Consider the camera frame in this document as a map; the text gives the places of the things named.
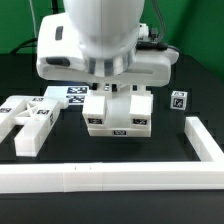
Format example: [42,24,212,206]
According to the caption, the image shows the white L-shaped obstacle fence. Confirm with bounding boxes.
[0,117,224,194]

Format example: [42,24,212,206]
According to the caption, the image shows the white chair back part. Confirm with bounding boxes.
[0,95,69,157]

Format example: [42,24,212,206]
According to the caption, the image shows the white chair seat part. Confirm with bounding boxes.
[86,85,153,137]

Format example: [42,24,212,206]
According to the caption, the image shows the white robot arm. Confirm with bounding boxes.
[36,0,179,87]

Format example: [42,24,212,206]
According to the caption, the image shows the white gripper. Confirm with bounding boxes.
[37,13,179,87]

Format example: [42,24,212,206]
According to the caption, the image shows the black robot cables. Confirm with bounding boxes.
[9,0,41,56]

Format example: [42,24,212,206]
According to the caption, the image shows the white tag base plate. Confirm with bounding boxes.
[44,86,89,105]

